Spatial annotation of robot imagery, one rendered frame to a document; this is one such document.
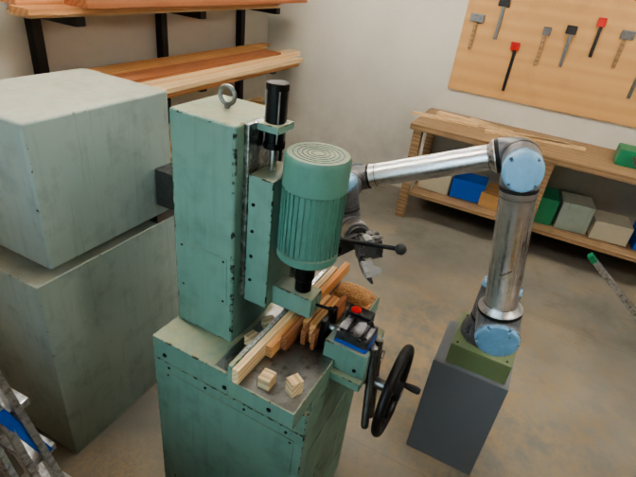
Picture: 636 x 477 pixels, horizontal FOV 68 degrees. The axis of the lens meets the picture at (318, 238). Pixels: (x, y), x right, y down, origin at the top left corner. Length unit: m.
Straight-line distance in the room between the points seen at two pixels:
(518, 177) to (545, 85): 2.95
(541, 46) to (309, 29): 2.08
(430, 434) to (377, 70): 3.36
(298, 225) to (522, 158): 0.68
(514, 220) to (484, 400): 0.84
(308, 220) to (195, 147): 0.36
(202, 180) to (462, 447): 1.62
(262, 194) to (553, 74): 3.43
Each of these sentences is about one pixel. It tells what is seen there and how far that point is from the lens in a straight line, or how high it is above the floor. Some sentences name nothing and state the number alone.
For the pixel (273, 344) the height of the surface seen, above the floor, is 0.94.
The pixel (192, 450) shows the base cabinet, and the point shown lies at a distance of 1.92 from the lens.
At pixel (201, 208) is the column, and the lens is 1.37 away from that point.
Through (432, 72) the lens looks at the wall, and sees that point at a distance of 4.55.
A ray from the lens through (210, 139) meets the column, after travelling 1.26.
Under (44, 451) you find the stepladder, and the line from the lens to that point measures 1.73.
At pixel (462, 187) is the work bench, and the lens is 4.25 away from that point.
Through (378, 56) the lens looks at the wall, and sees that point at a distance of 4.69.
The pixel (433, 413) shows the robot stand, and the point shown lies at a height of 0.27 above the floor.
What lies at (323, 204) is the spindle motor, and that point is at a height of 1.37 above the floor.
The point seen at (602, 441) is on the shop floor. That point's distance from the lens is 2.91.
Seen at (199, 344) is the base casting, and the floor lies 0.80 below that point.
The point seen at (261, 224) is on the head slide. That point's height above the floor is 1.25.
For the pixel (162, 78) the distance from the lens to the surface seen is 3.38.
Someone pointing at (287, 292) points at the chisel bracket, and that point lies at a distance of 1.42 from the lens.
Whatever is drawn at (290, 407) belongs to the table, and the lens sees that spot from 1.28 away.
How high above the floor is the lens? 1.89
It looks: 30 degrees down
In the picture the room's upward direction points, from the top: 7 degrees clockwise
